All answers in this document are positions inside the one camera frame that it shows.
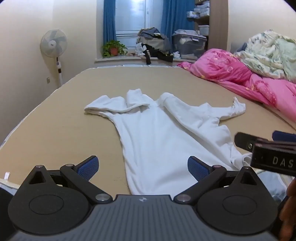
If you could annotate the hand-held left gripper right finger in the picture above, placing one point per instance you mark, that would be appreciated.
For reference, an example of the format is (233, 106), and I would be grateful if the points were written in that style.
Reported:
(196, 169)

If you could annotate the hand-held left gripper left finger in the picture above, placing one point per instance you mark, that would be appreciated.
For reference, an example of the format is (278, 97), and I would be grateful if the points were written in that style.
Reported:
(89, 168)

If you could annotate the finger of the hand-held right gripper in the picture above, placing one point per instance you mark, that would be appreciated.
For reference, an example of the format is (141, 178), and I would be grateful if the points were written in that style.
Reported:
(244, 140)
(283, 135)

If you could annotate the white long-sleeved shirt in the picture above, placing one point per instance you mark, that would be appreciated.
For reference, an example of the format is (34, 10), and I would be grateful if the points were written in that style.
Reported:
(166, 139)

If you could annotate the pile of dark clothes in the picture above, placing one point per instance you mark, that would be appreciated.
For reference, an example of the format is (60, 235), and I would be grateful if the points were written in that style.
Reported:
(153, 44)

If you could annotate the person's right hand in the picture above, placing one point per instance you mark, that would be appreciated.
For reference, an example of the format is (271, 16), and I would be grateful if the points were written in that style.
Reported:
(289, 213)

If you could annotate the beige quilted mattress pad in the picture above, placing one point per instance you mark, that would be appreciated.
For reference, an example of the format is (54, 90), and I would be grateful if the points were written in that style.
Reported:
(69, 127)

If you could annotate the pink floral quilt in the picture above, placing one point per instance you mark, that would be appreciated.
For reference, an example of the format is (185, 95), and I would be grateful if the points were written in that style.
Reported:
(240, 74)

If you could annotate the pale green floral quilt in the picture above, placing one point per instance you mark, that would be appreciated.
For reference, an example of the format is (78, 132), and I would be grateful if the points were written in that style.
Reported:
(268, 53)

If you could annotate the clear plastic storage box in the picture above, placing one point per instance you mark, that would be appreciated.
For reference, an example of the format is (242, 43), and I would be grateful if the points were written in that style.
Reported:
(188, 45)

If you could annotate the potted green plant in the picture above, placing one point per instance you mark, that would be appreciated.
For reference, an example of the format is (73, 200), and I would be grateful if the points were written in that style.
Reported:
(113, 48)

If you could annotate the wooden shelf unit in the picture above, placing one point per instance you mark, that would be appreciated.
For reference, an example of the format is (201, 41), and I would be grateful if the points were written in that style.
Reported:
(204, 18)

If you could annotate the white standing fan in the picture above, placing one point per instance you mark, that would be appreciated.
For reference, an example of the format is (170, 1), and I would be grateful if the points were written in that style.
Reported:
(53, 44)

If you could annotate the blue curtain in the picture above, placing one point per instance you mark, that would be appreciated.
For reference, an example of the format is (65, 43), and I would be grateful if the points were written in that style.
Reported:
(171, 17)
(109, 20)

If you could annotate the white framed window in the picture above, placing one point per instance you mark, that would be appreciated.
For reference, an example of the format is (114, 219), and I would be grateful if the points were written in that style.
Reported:
(138, 20)

